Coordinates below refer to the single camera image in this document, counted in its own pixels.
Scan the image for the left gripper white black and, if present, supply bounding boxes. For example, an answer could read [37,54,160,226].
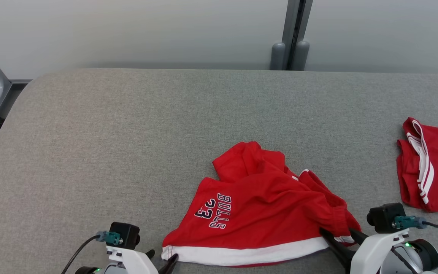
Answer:
[103,245,179,274]

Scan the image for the grey rounded partition foot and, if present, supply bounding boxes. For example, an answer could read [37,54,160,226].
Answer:
[294,41,311,71]
[270,42,287,71]

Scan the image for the grey slotted partition post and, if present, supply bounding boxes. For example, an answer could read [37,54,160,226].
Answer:
[282,0,313,71]

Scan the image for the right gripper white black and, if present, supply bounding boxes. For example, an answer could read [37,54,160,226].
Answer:
[320,228,411,274]

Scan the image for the teal plug black cable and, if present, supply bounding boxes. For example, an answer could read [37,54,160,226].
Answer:
[61,231,122,274]
[392,212,438,230]

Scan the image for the right teal plug black cable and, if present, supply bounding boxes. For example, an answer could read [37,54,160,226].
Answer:
[392,212,438,230]

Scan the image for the red Bulls basketball shorts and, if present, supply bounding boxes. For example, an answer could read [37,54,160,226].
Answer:
[161,141,362,268]

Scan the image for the left teal plug black cable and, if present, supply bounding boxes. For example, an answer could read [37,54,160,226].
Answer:
[61,231,122,274]

